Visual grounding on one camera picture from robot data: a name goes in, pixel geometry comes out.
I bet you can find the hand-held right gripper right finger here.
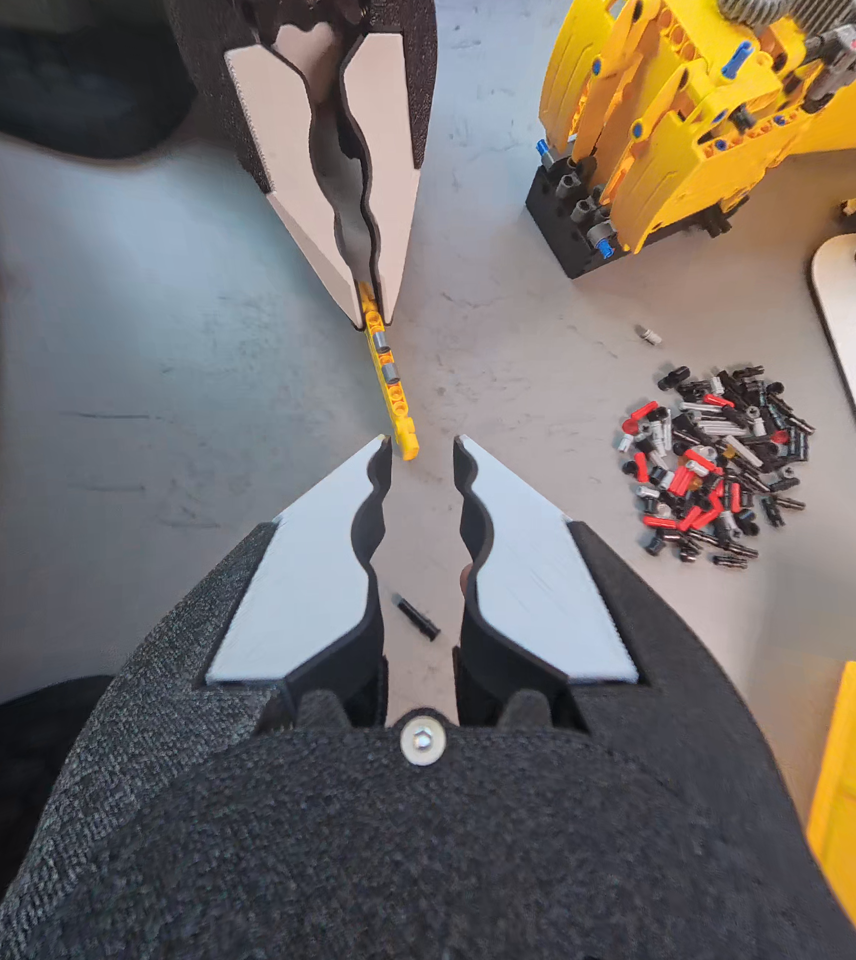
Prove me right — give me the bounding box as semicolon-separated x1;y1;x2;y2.
452;435;640;727

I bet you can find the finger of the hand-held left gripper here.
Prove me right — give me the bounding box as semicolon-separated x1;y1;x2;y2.
340;31;423;325
224;42;366;333

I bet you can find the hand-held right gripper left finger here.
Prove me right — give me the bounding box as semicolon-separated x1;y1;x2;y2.
205;435;394;727

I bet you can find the thin black lego pin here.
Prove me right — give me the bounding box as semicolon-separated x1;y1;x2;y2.
392;592;442;642

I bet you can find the long yellow lego beam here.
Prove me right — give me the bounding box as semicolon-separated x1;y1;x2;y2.
356;281;421;461

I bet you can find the yellow lego robot model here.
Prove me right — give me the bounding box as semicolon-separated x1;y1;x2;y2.
525;0;856;280

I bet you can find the pile of lego pins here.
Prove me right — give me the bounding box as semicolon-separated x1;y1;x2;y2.
617;365;816;571

